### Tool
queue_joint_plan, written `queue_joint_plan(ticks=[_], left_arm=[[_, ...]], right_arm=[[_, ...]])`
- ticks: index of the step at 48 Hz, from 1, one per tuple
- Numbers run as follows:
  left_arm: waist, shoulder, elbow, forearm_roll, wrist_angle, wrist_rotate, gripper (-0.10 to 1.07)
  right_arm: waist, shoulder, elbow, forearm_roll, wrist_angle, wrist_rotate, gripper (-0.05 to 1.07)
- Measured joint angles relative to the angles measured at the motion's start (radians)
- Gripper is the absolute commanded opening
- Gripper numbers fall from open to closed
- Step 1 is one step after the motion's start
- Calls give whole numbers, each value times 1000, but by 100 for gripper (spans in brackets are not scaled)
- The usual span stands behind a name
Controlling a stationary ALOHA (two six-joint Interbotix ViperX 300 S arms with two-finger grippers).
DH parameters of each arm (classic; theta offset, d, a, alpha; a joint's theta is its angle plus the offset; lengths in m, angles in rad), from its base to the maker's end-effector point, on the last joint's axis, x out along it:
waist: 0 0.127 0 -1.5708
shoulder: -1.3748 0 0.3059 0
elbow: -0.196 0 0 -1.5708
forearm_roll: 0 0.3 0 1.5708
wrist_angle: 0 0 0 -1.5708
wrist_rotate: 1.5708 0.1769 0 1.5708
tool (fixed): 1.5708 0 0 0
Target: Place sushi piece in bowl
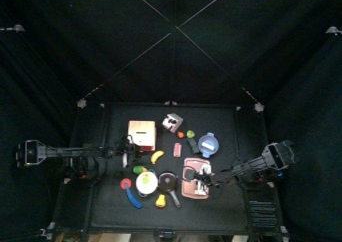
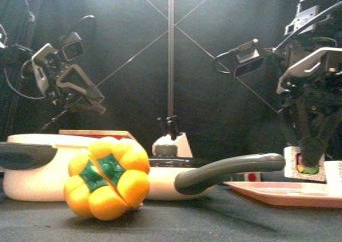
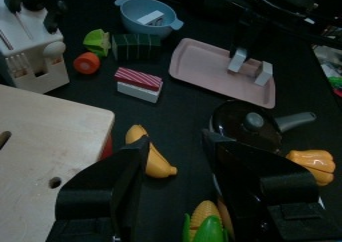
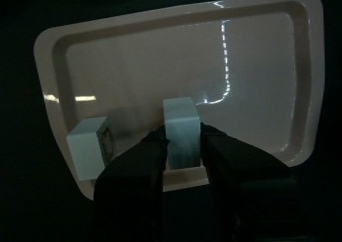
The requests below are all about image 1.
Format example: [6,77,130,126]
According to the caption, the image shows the pink cutting board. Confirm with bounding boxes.
[181,157,213,200]

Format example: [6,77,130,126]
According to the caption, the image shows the beige square box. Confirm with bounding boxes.
[128,119,158,152]

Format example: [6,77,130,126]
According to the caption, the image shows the yellow toy banana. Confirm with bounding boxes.
[150,150,166,165]

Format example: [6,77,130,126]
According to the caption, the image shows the black toy frying pan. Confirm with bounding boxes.
[158,171,184,208]

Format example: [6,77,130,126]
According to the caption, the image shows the pink toy sausage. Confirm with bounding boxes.
[173,142,184,158]

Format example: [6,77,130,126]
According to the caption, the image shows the white toy pot with lid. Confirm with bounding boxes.
[136,170,161,198]

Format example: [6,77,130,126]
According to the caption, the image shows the yellow toy pear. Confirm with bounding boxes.
[154,194,168,209]

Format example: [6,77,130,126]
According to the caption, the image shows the blue oval lid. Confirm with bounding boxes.
[197,132,221,159]

